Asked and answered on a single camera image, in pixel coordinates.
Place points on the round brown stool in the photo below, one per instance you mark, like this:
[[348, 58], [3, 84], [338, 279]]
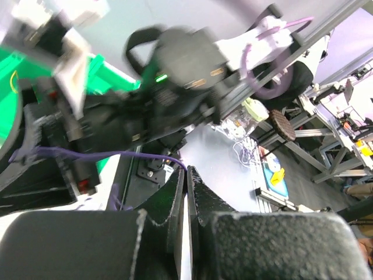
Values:
[[280, 126]]

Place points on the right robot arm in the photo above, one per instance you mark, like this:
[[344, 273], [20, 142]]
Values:
[[193, 62]]

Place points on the background aluminium workbench frame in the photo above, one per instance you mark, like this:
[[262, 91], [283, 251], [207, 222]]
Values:
[[338, 158]]

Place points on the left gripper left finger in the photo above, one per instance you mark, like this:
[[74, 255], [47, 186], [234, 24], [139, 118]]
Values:
[[142, 243]]

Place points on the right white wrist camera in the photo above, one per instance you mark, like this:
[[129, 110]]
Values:
[[50, 37]]

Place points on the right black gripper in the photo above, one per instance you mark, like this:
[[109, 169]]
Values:
[[153, 115]]

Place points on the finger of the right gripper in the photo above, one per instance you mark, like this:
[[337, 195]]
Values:
[[31, 178]]

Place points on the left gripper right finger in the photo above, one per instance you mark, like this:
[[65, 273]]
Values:
[[226, 244]]

